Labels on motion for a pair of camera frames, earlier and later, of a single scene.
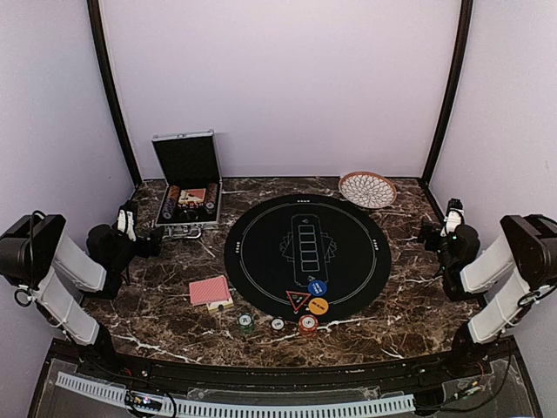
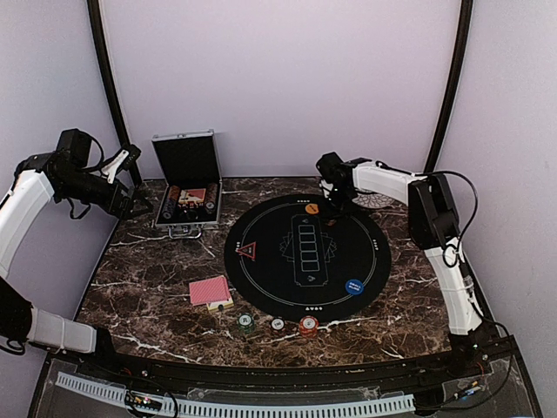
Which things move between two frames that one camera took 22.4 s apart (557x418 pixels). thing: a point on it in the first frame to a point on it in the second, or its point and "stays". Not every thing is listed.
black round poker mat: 285,242 stays
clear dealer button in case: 189,214 stays
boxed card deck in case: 191,195 stays
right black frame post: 461,57 stays
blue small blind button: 318,287 to 354,286
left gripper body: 144,251 to 118,211
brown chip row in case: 211,198 stays
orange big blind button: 318,306 to 312,208
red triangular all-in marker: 298,300 to 248,250
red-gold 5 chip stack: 308,325 stays
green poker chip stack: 246,323 stays
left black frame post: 93,8 stays
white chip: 277,325 stays
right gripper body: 433,229 to 343,194
